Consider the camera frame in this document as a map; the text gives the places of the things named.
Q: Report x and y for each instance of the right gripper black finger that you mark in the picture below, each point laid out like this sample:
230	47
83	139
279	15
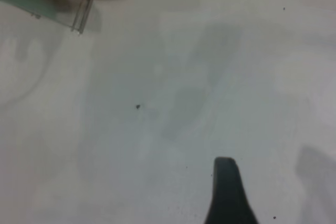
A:
228	195

